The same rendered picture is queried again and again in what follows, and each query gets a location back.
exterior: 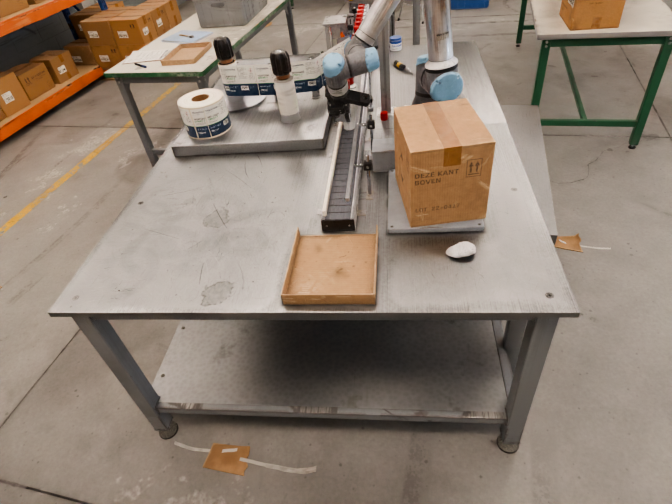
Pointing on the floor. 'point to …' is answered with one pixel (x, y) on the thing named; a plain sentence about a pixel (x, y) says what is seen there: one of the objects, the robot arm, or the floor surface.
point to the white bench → (124, 73)
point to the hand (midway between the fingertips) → (350, 120)
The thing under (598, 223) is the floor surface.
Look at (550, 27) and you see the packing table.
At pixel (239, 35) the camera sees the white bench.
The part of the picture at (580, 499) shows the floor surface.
